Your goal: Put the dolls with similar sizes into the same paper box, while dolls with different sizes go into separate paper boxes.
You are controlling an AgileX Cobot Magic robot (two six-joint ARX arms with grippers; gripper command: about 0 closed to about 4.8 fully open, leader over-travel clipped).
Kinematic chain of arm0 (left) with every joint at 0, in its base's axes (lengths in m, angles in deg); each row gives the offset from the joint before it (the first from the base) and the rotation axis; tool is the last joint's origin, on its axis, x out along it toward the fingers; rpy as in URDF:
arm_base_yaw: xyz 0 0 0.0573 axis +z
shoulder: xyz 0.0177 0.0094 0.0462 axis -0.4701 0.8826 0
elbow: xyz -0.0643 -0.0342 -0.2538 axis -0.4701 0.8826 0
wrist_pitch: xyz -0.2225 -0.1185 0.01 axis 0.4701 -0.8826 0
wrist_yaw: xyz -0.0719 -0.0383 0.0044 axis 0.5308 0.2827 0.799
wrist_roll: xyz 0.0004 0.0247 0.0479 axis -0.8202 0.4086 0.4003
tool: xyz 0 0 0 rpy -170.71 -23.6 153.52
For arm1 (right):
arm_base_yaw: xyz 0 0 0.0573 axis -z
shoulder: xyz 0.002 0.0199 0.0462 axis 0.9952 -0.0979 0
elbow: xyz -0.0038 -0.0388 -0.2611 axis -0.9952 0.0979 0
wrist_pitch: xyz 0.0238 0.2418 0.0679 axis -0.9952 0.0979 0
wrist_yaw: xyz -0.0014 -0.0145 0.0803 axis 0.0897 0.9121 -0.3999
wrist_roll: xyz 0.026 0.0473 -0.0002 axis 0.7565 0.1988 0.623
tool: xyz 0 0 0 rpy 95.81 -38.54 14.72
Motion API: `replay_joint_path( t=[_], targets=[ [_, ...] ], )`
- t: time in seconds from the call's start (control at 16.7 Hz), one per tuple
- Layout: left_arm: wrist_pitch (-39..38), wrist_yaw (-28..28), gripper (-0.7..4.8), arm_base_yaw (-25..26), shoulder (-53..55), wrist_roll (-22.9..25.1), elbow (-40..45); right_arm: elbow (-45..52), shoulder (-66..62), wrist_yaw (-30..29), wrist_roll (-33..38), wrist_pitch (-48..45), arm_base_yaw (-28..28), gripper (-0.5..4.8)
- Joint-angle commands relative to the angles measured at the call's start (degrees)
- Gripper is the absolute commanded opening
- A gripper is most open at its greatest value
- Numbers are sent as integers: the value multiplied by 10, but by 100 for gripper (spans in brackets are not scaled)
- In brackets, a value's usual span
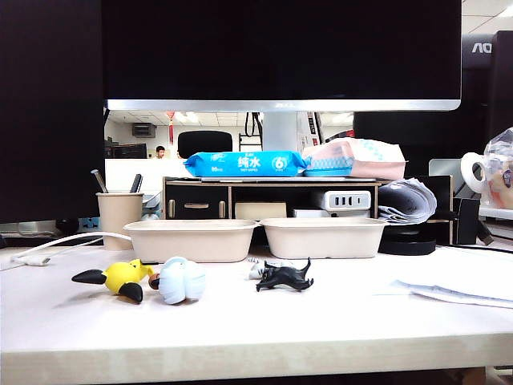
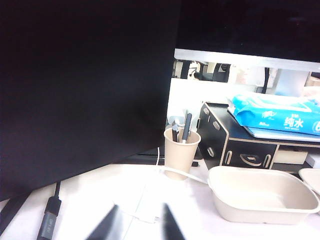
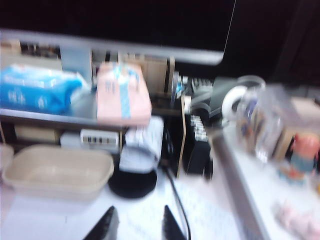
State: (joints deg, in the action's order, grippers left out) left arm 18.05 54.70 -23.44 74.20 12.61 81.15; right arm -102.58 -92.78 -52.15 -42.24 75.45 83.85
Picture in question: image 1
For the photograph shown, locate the white paper sheets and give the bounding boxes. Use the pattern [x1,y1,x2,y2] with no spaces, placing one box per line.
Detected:
[390,276,513,310]

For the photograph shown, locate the beige paper cup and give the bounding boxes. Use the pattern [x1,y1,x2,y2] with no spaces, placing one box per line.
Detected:
[95,192,144,252]

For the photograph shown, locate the silver pen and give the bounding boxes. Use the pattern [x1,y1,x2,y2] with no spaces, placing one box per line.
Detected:
[90,168,108,194]

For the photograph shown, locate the white paper roll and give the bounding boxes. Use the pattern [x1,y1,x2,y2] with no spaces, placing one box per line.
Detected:
[459,152,490,193]

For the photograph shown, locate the grey metal plate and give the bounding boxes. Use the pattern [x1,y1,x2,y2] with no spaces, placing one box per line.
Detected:
[427,158,463,177]

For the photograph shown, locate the black AOC monitor back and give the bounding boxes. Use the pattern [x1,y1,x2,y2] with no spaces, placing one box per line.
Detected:
[353,30,513,177]

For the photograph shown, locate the black dark monitor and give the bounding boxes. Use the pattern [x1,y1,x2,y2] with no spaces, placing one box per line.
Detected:
[0,0,106,224]

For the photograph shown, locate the rolled grey papers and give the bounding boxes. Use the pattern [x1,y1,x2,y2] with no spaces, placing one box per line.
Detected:
[377,178,438,225]

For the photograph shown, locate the beige paper box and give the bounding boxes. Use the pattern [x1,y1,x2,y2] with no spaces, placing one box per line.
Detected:
[259,217,389,260]
[123,218,261,264]

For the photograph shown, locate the beige small box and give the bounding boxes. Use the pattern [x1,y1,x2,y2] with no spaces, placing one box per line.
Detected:
[234,201,288,221]

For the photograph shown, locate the white cable with connector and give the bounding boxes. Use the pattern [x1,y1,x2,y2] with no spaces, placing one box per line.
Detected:
[10,231,133,266]

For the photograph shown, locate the black small stand box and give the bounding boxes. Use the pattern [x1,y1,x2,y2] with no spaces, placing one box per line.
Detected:
[452,197,495,246]

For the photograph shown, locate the yellow black doll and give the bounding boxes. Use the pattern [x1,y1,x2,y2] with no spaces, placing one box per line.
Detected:
[71,258,158,305]

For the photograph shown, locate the black winged dragon doll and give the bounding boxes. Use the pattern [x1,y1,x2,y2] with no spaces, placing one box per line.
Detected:
[255,257,314,293]

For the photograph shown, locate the light blue white doll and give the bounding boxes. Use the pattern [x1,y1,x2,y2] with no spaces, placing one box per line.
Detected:
[150,256,207,306]

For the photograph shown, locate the silver monitor stand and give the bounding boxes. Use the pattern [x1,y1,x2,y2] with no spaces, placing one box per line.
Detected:
[262,111,298,152]

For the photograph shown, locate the blue wet wipes pack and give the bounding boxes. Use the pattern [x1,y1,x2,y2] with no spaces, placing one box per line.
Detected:
[183,150,309,178]

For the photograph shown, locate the white power strip charger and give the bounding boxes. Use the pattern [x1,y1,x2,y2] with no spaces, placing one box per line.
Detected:
[323,190,372,210]

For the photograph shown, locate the white flat box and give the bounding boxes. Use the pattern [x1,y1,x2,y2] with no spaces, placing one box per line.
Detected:
[291,207,332,220]

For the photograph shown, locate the black round base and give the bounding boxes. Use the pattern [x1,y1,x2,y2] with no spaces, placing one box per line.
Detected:
[378,236,437,257]

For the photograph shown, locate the silver bezel computer monitor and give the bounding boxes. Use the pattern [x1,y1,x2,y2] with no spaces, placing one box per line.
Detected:
[100,0,463,112]

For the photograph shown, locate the black office chair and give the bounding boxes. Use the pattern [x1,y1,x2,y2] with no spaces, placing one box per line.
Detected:
[177,130,233,160]

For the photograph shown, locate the black wooden desk organizer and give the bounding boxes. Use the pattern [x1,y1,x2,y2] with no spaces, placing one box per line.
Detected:
[162,174,456,245]

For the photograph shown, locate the clear plastic bag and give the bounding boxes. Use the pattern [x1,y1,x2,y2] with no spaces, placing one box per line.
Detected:
[480,127,513,209]

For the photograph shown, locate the pink tissue pack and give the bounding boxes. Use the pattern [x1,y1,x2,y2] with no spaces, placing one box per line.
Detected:
[301,137,408,180]

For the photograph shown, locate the dark background monitor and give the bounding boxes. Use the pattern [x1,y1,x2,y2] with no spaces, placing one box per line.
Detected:
[104,143,147,160]

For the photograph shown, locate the white grey striped tiger doll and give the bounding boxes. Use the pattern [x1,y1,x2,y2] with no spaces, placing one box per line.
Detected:
[246,256,297,281]

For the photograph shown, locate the black cable with plug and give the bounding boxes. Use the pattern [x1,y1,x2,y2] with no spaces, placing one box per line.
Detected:
[435,220,513,254]

